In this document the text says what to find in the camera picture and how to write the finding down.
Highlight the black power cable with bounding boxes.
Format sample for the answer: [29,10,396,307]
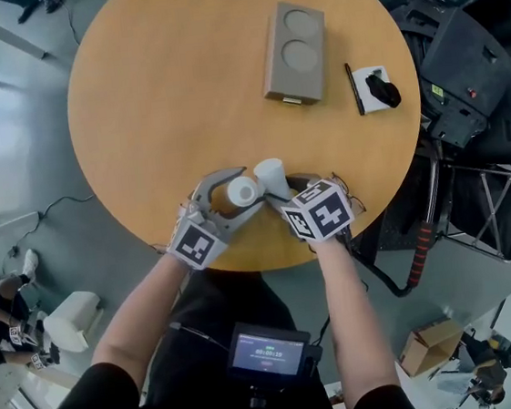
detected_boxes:
[0,191,102,262]

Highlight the brown cardboard cup holder box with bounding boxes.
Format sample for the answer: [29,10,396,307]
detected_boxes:
[252,0,336,112]

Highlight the black foam case red button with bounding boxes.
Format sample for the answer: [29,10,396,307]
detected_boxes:
[412,0,511,154]

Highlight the person's left forearm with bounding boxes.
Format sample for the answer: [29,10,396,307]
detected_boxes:
[79,249,204,394]

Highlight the white spray bottle head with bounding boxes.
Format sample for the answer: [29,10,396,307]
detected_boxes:
[250,155,294,205]

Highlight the black folding fabric cart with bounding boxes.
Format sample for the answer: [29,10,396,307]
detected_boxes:
[443,155,511,270]

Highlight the black pen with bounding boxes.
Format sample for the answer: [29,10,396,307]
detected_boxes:
[343,60,367,118]

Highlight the small white box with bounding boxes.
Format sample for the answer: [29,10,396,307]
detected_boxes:
[351,64,397,117]

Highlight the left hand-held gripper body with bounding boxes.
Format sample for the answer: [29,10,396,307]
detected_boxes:
[161,193,241,275]

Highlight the white plastic bin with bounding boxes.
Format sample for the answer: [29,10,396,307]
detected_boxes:
[39,287,108,357]

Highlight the open cardboard box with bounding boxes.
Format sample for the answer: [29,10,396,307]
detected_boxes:
[395,316,469,380]

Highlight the black cloth pouch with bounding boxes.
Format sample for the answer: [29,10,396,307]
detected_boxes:
[363,69,404,112]

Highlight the dark-framed eyeglasses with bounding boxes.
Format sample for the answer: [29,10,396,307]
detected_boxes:
[328,168,369,219]

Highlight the black trolley orange-striped handle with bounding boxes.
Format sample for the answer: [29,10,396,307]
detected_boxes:
[338,140,460,304]

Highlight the black screen recorder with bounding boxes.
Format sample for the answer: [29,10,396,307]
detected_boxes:
[220,312,327,384]

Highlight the person's black clothing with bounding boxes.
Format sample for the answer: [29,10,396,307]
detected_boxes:
[14,245,423,409]

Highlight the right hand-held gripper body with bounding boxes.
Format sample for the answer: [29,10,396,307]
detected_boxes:
[277,177,358,246]

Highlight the long grey desk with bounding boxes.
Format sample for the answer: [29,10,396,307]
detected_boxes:
[0,3,67,234]

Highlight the person's right forearm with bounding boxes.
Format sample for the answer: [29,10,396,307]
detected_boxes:
[309,225,406,409]

